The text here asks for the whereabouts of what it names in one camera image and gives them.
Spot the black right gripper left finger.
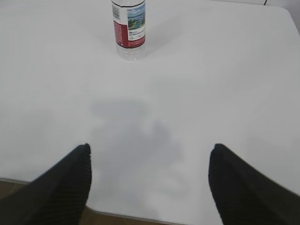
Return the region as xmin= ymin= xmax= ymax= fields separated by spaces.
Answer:
xmin=0 ymin=143 xmax=92 ymax=225

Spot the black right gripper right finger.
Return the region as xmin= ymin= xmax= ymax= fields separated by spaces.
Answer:
xmin=208 ymin=143 xmax=300 ymax=225

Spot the clear water bottle red label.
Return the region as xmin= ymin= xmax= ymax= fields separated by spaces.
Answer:
xmin=112 ymin=0 xmax=146 ymax=61

